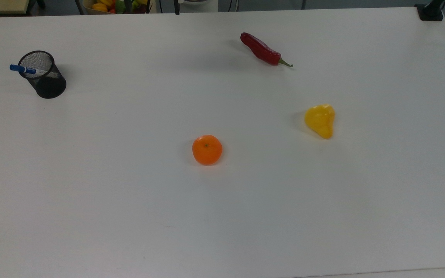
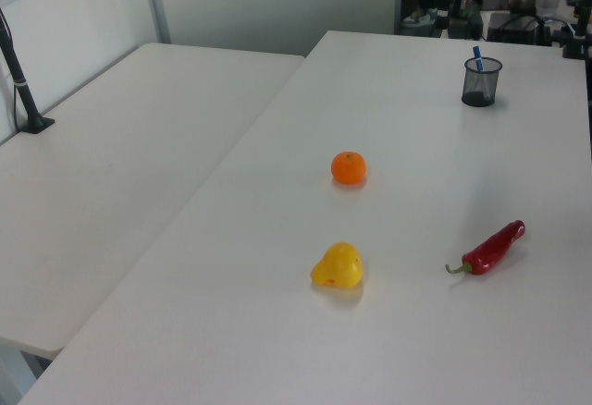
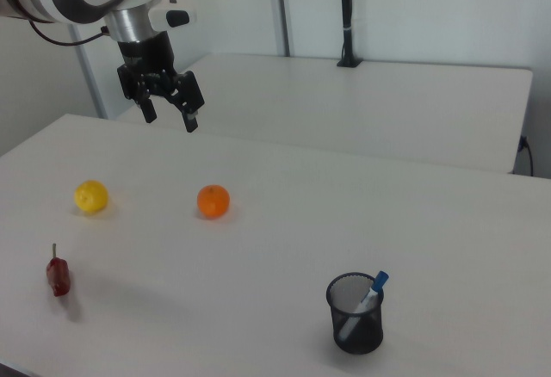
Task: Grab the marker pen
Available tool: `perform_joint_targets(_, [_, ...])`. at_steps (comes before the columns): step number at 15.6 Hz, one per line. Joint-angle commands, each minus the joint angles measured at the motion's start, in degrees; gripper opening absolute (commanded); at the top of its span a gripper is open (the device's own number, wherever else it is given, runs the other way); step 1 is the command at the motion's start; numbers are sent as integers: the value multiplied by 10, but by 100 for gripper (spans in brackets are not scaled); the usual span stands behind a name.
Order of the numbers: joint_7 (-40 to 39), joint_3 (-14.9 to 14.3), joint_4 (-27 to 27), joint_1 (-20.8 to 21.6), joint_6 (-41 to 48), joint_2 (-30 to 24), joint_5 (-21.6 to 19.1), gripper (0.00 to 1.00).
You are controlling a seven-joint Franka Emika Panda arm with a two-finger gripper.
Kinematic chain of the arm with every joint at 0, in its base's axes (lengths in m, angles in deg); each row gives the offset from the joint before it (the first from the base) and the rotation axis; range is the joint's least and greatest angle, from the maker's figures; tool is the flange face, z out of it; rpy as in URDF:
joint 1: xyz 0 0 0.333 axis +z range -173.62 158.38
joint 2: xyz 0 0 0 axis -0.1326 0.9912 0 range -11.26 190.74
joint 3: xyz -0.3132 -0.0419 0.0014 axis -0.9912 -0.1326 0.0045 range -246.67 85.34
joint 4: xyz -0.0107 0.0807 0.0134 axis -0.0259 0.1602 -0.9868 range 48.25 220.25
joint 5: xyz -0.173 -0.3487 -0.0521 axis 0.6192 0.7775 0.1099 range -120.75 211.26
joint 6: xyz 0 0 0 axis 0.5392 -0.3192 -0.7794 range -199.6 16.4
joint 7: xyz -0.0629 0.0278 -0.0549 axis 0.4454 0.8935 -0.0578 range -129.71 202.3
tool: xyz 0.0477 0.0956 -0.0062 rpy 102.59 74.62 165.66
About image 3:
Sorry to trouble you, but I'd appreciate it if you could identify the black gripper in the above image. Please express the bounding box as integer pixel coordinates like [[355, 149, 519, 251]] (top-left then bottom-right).
[[115, 31, 206, 134]]

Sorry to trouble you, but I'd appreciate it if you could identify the blue white marker pen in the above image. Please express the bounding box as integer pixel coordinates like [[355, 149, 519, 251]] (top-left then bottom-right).
[[337, 270, 391, 340]]

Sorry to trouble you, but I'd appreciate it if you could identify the black mesh pen cup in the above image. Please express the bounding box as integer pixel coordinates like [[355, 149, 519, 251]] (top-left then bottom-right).
[[325, 271, 385, 355]]

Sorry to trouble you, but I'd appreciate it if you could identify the orange mandarin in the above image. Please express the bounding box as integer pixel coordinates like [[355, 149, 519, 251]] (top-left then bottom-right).
[[196, 183, 232, 219]]

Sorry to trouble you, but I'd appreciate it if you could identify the yellow bell pepper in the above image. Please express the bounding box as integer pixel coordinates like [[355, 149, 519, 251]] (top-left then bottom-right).
[[73, 179, 109, 213]]

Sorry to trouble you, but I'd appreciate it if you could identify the white neighbouring table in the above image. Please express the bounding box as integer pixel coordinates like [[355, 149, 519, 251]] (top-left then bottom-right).
[[115, 53, 535, 176]]

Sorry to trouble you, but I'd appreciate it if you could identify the red chili pepper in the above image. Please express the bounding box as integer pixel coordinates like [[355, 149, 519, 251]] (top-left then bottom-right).
[[46, 243, 72, 299]]

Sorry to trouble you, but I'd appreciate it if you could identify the grey partition post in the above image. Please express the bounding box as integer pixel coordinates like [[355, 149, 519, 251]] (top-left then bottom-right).
[[272, 0, 290, 57], [71, 23, 109, 120]]

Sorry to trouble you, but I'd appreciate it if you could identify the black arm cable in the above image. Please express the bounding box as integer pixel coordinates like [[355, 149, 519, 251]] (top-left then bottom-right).
[[28, 19, 108, 46]]

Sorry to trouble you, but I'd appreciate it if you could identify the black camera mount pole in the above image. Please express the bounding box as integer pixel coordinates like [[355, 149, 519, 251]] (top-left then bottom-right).
[[335, 0, 364, 69]]

